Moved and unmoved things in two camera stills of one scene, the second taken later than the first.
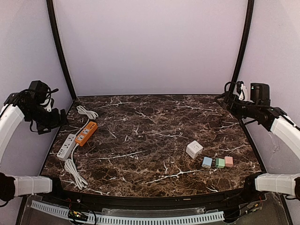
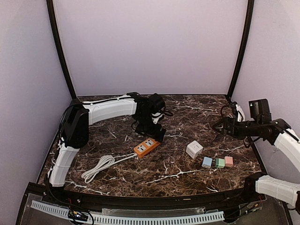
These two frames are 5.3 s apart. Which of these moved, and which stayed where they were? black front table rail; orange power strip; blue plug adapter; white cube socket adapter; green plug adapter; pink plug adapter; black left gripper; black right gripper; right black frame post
Moved: black right gripper; orange power strip; black left gripper
Stayed: white cube socket adapter; blue plug adapter; black front table rail; pink plug adapter; green plug adapter; right black frame post
